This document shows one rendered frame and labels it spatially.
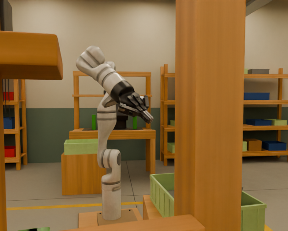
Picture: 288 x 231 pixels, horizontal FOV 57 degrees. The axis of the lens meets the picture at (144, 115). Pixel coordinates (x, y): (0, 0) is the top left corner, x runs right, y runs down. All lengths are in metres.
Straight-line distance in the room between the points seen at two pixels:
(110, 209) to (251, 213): 0.66
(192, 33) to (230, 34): 0.06
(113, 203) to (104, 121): 0.39
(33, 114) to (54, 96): 0.62
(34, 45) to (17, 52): 0.02
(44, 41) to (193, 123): 0.25
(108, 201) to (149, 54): 5.30
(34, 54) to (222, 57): 0.28
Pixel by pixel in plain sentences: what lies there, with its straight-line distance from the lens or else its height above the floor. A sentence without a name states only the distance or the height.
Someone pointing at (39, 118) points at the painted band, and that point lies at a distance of 6.47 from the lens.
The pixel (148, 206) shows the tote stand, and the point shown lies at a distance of 1.77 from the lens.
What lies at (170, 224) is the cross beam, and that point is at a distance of 0.43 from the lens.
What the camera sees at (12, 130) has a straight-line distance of 6.02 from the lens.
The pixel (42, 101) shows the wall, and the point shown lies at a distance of 6.44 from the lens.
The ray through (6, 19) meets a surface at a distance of 0.52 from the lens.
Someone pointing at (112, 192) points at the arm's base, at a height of 1.02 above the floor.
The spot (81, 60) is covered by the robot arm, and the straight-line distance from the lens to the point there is 0.96.
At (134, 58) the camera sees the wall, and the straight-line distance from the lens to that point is 6.34.
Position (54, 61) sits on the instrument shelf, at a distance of 0.35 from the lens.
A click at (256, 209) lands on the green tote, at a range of 1.44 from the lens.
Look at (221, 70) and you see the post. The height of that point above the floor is 1.51.
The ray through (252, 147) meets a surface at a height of 0.34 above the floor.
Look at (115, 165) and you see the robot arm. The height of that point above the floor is 1.15.
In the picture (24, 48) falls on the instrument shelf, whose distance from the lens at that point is 0.35.
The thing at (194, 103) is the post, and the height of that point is 1.45.
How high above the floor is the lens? 1.46
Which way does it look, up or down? 4 degrees down
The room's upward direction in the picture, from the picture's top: straight up
